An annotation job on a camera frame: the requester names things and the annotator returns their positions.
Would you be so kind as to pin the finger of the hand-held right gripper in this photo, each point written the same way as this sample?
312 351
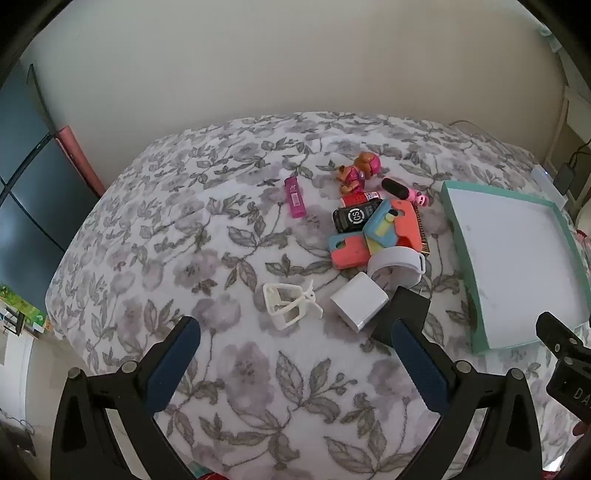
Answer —
556 332

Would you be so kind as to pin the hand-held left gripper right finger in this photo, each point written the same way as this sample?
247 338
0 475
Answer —
421 369

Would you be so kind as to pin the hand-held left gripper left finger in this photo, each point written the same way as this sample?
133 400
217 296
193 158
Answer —
173 364

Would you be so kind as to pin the black charger adapter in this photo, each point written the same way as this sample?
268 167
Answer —
406 309

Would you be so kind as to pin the white charger cube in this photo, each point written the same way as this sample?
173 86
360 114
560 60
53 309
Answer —
358 300

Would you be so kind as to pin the teal cardboard tray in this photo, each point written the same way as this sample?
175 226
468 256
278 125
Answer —
508 240

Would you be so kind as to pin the white smartwatch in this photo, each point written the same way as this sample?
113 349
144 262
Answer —
401 258

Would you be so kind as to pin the gold black patterned box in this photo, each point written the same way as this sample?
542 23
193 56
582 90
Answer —
424 240

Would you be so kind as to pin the white hair claw clip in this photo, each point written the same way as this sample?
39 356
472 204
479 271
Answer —
307 297

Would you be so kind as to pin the black toy car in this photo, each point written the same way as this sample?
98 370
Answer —
355 215

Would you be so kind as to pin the red white glue bottle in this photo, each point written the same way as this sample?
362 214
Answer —
358 199

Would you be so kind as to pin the pink toy dog figure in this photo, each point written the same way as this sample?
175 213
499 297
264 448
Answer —
355 175

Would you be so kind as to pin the pink lighter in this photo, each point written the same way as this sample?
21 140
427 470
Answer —
295 198

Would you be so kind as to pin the floral printed blanket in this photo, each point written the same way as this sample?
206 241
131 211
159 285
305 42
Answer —
184 230

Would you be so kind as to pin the white power strip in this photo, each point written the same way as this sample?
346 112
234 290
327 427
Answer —
547 184

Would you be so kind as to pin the black power adapter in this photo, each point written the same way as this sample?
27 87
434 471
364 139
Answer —
564 181

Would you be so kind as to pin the green box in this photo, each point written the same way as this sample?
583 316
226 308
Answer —
23 309

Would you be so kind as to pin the pink rolled mat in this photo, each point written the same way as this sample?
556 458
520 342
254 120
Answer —
78 157

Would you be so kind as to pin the dark glass cabinet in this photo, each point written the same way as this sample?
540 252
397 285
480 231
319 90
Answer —
27 184

